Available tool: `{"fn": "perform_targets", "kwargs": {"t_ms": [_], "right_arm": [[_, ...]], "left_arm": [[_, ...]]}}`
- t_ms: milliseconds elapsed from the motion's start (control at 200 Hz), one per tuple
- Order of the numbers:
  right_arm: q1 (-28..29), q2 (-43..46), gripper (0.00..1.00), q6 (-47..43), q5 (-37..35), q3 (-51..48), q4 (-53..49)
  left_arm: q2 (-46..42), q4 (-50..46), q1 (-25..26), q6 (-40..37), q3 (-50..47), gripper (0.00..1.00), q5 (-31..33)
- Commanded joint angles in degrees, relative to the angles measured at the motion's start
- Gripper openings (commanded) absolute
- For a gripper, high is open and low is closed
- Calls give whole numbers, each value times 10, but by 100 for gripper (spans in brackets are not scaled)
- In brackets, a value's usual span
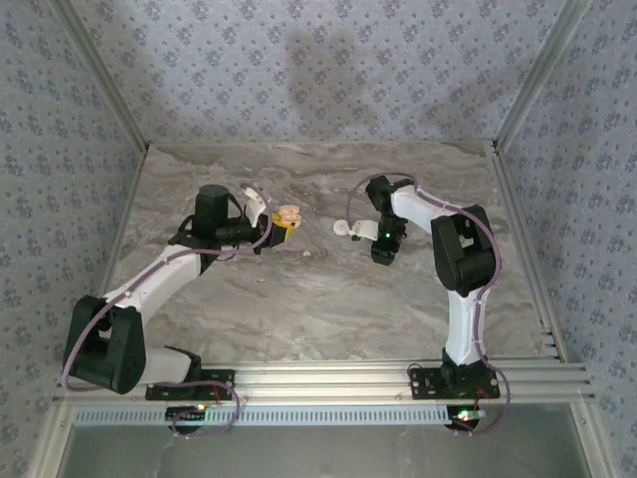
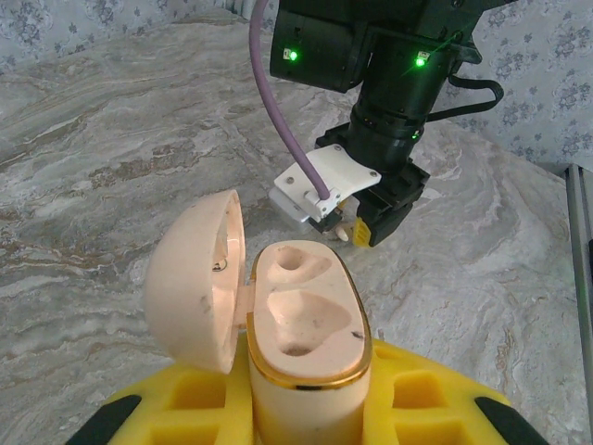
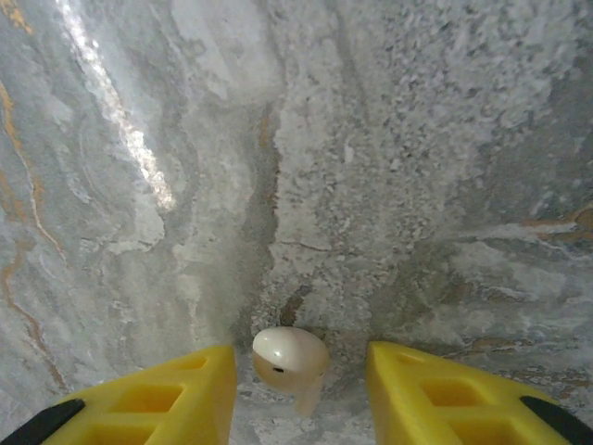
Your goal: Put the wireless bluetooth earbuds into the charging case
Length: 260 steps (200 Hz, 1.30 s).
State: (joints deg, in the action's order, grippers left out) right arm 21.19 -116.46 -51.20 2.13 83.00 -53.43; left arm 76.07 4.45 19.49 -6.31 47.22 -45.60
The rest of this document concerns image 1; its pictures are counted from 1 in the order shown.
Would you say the left black mount plate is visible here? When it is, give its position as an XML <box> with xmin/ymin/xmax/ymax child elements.
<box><xmin>144</xmin><ymin>366</ymin><xmax>236</xmax><ymax>400</ymax></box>

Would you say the grey slotted cable duct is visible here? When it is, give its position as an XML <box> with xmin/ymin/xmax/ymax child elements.
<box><xmin>74</xmin><ymin>401</ymin><xmax>482</xmax><ymax>428</ymax></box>

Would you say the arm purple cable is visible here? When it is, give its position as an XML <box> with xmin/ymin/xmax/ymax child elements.
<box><xmin>60</xmin><ymin>182</ymin><xmax>275</xmax><ymax>440</ymax></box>
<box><xmin>345</xmin><ymin>171</ymin><xmax>510</xmax><ymax>438</ymax></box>

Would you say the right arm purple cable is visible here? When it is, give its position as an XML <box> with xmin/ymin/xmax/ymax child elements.
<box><xmin>345</xmin><ymin>171</ymin><xmax>510</xmax><ymax>438</ymax></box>

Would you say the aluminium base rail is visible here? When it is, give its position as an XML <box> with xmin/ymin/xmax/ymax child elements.
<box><xmin>52</xmin><ymin>360</ymin><xmax>596</xmax><ymax>403</ymax></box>

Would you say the grey metal panel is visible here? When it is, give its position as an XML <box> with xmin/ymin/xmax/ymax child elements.
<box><xmin>57</xmin><ymin>425</ymin><xmax>596</xmax><ymax>478</ymax></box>

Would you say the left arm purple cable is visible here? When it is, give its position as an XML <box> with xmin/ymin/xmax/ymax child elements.
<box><xmin>60</xmin><ymin>182</ymin><xmax>275</xmax><ymax>440</ymax></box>

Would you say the right black mount plate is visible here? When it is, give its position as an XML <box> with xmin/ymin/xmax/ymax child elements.
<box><xmin>407</xmin><ymin>362</ymin><xmax>502</xmax><ymax>400</ymax></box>

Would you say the aluminium table back rail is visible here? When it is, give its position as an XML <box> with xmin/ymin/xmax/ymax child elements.
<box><xmin>146</xmin><ymin>138</ymin><xmax>497</xmax><ymax>151</ymax></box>

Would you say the aluminium table side rail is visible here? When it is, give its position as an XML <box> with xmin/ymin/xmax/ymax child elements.
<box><xmin>97</xmin><ymin>141</ymin><xmax>153</xmax><ymax>310</ymax></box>
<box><xmin>490</xmin><ymin>141</ymin><xmax>566</xmax><ymax>363</ymax></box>

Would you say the aluminium frame post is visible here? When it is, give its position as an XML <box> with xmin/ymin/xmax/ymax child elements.
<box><xmin>49</xmin><ymin>0</ymin><xmax>151</xmax><ymax>153</ymax></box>
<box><xmin>491</xmin><ymin>0</ymin><xmax>594</xmax><ymax>153</ymax></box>

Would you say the black mount plate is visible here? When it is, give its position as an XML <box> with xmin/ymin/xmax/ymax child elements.
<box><xmin>407</xmin><ymin>362</ymin><xmax>502</xmax><ymax>400</ymax></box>
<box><xmin>144</xmin><ymin>366</ymin><xmax>236</xmax><ymax>400</ymax></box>

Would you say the aluminium frame leg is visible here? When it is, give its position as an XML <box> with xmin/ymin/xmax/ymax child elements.
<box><xmin>569</xmin><ymin>402</ymin><xmax>618</xmax><ymax>478</ymax></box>
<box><xmin>27</xmin><ymin>402</ymin><xmax>76</xmax><ymax>478</ymax></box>

